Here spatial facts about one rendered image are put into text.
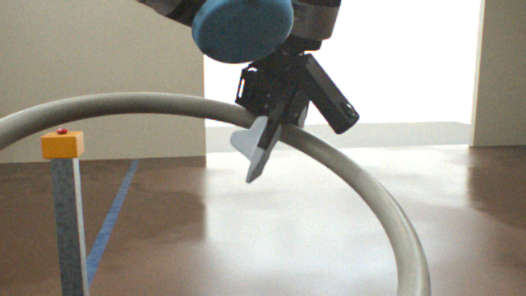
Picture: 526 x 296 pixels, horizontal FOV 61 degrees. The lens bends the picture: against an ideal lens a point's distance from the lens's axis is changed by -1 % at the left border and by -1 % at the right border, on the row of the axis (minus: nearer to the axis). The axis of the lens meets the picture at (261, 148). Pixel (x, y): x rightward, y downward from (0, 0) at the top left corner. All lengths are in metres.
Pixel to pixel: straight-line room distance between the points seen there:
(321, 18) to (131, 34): 6.16
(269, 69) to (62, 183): 1.26
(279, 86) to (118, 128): 6.20
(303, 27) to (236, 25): 0.18
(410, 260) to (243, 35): 0.27
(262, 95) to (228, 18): 0.25
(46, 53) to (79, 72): 0.48
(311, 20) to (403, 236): 0.27
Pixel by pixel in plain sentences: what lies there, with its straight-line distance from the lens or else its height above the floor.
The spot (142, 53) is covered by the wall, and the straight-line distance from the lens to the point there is 6.66.
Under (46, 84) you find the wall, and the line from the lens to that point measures 6.88.
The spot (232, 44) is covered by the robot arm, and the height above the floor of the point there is 1.34.
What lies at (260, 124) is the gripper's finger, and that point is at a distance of 0.61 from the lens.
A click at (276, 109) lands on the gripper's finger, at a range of 0.59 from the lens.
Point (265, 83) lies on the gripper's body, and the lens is 0.61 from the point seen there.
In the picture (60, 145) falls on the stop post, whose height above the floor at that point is 1.05.
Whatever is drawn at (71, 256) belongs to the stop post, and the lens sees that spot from 1.86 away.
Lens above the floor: 1.32
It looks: 10 degrees down
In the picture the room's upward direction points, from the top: straight up
